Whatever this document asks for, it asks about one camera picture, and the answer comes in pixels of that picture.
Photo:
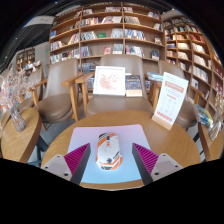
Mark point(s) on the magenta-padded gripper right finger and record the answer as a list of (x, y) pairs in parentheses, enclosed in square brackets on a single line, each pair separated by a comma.
[(146, 160)]

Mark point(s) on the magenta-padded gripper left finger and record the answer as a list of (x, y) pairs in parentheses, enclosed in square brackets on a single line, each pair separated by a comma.
[(75, 160)]

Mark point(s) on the white and orange computer mouse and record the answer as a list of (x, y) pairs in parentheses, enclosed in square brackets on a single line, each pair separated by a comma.
[(108, 151)]

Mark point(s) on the pink and blue mouse pad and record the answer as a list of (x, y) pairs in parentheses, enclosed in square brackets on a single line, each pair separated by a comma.
[(83, 136)]

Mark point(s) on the round wooden side table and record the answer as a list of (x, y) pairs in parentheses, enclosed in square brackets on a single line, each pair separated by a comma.
[(20, 143), (213, 150)]

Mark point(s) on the small glass vase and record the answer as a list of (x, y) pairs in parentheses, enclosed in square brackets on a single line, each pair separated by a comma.
[(17, 121)]

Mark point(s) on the white sign on wooden base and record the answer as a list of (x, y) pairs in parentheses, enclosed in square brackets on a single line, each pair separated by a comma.
[(171, 95)]

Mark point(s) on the blue and yellow book stack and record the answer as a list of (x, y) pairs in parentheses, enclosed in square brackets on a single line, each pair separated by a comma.
[(203, 115)]

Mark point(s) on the dark cover book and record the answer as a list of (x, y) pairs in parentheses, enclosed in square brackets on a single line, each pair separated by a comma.
[(133, 85)]

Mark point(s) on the white and blue book stack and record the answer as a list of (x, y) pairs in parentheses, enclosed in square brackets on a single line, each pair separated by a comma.
[(154, 76)]

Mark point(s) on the white framed red print picture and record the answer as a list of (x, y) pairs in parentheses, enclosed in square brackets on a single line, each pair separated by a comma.
[(109, 80)]

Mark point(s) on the small distant wooden bookshelf unit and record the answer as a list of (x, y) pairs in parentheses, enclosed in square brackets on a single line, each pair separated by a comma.
[(25, 58)]

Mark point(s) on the wide wooden bookshelf unit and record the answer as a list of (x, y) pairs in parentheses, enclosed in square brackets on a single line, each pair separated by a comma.
[(100, 33)]

